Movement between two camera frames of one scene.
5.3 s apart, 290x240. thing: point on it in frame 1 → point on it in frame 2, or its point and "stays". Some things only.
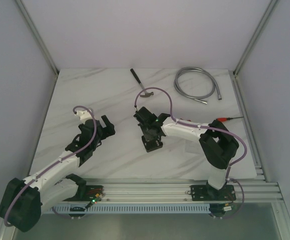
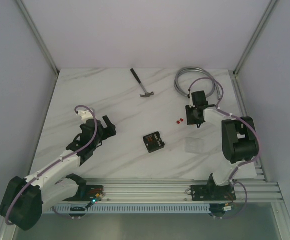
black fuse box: [152, 145] stays
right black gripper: [148, 137] → [190, 121]
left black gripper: [104, 128] stays
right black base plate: [206, 193] stays
